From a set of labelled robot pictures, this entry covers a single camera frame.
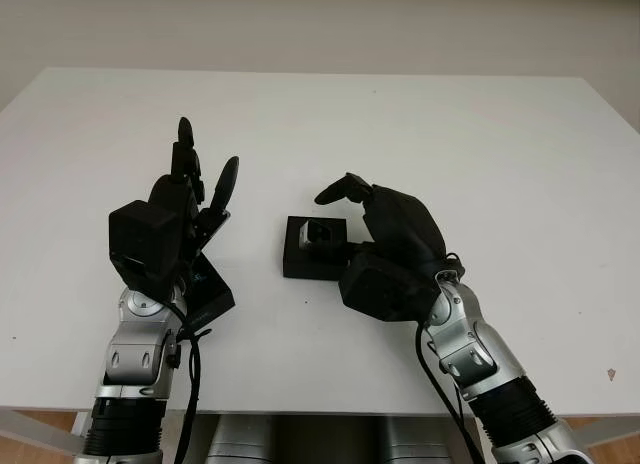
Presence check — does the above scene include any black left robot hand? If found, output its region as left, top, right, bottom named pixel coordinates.
left=147, top=117, right=240, bottom=280

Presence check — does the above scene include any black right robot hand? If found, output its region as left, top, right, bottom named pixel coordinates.
left=313, top=172, right=466, bottom=285

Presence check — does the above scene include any small silver depth camera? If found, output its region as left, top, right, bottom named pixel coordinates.
left=298, top=222, right=332, bottom=250

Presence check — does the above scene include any black RealSense box lid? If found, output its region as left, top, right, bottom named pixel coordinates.
left=187, top=253, right=236, bottom=330

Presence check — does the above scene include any silver right robot thigh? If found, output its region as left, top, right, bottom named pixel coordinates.
left=384, top=417, right=479, bottom=464

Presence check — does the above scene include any silver robot thigh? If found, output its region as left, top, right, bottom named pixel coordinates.
left=207, top=417, right=274, bottom=464
left=384, top=417, right=479, bottom=464

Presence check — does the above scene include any dark grey robot waist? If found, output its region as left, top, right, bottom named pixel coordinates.
left=272, top=417, right=386, bottom=464

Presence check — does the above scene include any silver left robot thigh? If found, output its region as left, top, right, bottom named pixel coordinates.
left=207, top=417, right=274, bottom=464

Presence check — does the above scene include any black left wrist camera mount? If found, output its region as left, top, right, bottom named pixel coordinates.
left=108, top=199, right=186, bottom=290

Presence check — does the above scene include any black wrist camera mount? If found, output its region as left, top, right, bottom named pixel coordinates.
left=108, top=199, right=186, bottom=290
left=338, top=251, right=441, bottom=325

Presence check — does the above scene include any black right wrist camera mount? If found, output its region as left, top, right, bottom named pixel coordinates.
left=338, top=251, right=441, bottom=325

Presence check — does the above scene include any black foam-lined camera box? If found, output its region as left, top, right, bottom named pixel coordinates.
left=282, top=214, right=349, bottom=281

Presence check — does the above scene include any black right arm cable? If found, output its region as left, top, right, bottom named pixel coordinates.
left=414, top=323, right=481, bottom=464

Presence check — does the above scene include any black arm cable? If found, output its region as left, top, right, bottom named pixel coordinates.
left=172, top=303, right=211, bottom=464
left=414, top=323, right=481, bottom=464

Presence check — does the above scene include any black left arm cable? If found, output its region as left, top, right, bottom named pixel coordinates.
left=172, top=303, right=211, bottom=464

